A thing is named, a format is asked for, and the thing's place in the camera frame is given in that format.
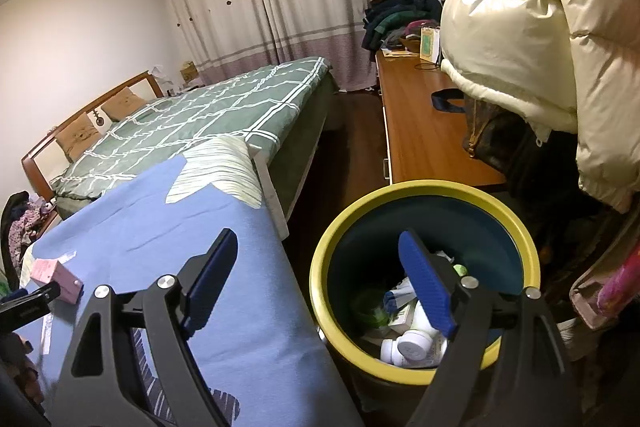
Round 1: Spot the yellow rimmed blue bin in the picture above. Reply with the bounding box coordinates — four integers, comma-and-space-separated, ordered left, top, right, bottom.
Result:
309, 180, 542, 415

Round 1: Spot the clear jar with green lid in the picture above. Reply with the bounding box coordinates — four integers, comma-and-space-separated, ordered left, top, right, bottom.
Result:
350, 289, 391, 328

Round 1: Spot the white nightstand with clothes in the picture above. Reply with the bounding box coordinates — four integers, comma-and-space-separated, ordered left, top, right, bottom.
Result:
0, 191, 48, 288

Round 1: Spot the dark hanging coat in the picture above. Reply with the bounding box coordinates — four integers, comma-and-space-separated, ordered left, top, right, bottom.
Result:
500, 107, 640, 298

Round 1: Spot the white pill bottle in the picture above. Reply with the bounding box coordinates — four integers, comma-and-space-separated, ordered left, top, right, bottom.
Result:
380, 328, 432, 366

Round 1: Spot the brown patterned bag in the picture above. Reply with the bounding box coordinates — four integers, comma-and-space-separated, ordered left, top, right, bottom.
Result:
431, 89, 531, 172

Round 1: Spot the green checked bedspread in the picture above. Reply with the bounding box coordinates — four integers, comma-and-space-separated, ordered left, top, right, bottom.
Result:
50, 57, 333, 202

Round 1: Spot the dark clothes pile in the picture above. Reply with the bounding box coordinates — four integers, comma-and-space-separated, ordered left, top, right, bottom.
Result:
362, 0, 443, 52

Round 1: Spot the brown pillow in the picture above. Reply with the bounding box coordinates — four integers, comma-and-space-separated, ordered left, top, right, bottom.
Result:
55, 116, 103, 160
101, 88, 146, 120

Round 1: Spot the cream puffer jacket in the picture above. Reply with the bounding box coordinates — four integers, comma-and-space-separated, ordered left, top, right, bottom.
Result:
437, 0, 640, 212

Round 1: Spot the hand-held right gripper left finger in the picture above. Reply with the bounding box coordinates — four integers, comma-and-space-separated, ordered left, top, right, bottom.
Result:
52, 228, 238, 427

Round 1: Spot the green and white bottle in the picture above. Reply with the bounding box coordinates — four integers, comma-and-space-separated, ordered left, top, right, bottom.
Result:
387, 297, 448, 365

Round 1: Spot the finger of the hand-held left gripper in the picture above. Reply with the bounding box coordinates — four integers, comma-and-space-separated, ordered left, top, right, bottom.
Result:
0, 282, 62, 335

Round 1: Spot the white table frame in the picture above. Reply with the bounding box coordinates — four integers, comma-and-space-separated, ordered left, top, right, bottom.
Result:
248, 144, 291, 240

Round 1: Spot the green box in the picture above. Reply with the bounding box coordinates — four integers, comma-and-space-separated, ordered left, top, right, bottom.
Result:
419, 27, 441, 64

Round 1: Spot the wooden desk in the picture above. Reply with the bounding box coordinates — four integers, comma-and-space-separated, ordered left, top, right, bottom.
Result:
375, 49, 508, 188

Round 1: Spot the pink milk carton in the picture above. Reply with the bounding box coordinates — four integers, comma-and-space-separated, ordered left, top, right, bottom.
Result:
30, 258, 83, 304

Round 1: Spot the wooden bed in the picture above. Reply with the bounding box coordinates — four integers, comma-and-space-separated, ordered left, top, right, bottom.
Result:
21, 57, 341, 228

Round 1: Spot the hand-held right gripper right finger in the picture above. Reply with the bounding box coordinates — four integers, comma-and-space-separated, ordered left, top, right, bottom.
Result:
398, 229, 583, 427

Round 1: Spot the pink patterned cloth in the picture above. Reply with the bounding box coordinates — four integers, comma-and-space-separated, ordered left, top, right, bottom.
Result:
597, 247, 640, 318

